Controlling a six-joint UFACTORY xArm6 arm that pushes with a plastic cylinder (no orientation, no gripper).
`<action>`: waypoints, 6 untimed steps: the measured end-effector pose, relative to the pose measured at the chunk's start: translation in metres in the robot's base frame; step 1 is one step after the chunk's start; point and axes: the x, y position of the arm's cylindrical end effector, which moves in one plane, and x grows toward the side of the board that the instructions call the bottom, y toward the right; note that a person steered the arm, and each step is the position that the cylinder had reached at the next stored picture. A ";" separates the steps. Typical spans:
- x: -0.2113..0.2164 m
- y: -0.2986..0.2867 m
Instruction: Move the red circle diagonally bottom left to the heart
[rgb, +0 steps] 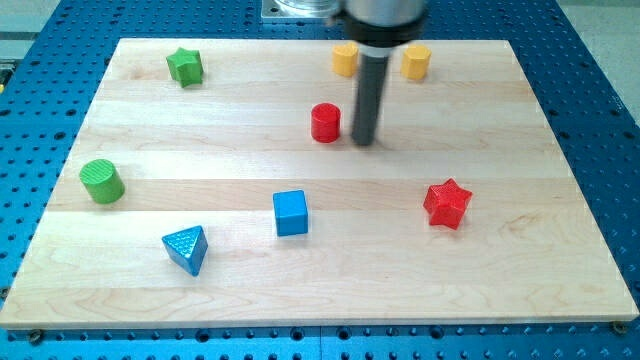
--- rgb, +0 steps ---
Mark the blue cube block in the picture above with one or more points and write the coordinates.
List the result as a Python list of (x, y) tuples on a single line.
[(291, 212)]

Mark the green star block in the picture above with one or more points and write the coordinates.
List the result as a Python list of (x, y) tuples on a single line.
[(185, 67)]

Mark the red cylinder block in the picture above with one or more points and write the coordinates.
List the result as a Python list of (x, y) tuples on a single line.
[(325, 122)]

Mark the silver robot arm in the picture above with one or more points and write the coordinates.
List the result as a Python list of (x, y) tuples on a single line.
[(378, 26)]

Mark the blue triangle block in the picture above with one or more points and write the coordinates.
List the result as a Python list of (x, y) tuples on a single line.
[(187, 248)]

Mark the wooden board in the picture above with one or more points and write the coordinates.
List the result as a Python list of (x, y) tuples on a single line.
[(528, 248)]

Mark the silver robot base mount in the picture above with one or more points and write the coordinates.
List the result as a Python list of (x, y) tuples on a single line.
[(282, 11)]

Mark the red star block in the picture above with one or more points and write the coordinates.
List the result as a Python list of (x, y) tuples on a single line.
[(446, 204)]

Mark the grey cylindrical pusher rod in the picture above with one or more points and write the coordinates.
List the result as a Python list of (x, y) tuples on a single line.
[(371, 81)]

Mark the yellow hexagon block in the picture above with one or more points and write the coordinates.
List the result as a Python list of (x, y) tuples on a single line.
[(415, 62)]

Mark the green cylinder block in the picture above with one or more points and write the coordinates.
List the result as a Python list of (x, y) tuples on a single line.
[(102, 181)]

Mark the yellow heart block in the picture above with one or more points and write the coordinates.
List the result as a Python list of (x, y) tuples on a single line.
[(345, 59)]

